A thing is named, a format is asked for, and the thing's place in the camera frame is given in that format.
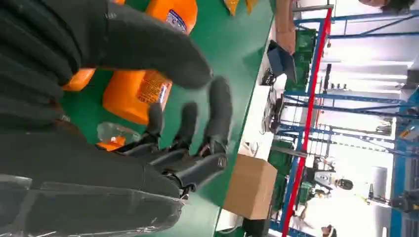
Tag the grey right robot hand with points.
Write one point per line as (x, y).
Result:
(98, 170)

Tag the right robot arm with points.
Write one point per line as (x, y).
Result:
(29, 49)

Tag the brown cardboard box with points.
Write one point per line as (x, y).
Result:
(248, 186)

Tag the white work table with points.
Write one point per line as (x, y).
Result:
(255, 124)

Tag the black case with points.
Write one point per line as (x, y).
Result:
(255, 229)

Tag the green plastic crate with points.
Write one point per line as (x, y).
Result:
(281, 153)
(304, 42)

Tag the green table mat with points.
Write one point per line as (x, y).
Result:
(229, 39)

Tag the tablet in blue case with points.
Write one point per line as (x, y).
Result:
(281, 62)

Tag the person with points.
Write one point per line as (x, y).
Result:
(329, 231)
(324, 181)
(399, 5)
(285, 23)

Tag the grey round bin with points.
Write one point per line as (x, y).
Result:
(379, 181)

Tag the blue metal rack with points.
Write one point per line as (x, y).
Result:
(376, 34)
(397, 170)

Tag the red metal post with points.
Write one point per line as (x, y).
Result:
(309, 108)

